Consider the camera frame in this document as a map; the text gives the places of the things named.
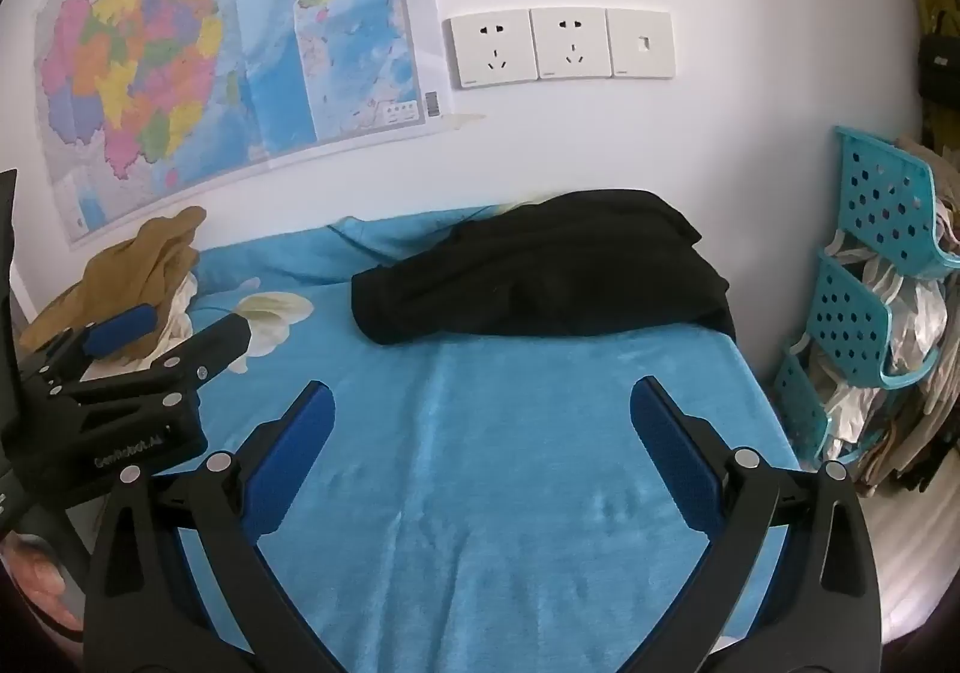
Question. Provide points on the colourful wall map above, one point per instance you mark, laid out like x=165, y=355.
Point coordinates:
x=210, y=28

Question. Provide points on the mustard garment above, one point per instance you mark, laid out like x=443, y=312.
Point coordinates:
x=127, y=268

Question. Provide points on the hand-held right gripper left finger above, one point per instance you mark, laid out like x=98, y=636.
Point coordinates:
x=300, y=448

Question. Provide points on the blue plastic basket rack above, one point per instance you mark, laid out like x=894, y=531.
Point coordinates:
x=877, y=201

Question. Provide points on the white cloth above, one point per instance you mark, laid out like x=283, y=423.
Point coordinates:
x=176, y=317

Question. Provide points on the white wall socket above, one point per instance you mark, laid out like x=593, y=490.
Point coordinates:
x=570, y=43
x=491, y=49

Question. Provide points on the black garment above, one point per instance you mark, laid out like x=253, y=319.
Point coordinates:
x=540, y=268

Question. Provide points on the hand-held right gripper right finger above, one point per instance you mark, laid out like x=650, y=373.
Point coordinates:
x=667, y=448

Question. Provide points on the black hanging bag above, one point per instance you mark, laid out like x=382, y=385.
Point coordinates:
x=941, y=69

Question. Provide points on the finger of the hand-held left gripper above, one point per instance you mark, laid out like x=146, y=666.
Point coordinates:
x=214, y=343
x=120, y=330

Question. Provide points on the white plastic bags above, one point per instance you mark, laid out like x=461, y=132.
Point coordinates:
x=907, y=313

